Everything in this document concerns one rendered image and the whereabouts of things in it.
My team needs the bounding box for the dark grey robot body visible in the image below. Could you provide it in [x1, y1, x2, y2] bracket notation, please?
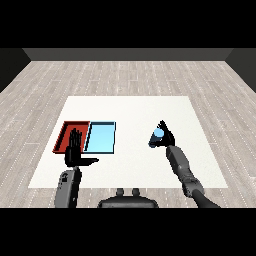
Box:
[97, 188, 160, 209]

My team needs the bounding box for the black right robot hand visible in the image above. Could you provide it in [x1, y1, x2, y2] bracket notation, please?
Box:
[156, 119, 176, 149]

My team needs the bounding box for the small blue can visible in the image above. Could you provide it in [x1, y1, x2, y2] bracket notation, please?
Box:
[148, 127, 166, 149]

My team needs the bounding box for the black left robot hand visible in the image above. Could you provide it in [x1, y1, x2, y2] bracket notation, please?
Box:
[64, 128, 100, 168]

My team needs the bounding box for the light blue shallow open box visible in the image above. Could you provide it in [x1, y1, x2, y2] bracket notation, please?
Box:
[82, 120, 117, 155]

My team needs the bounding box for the red shallow open box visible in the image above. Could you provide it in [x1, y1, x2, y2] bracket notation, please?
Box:
[52, 120, 91, 155]

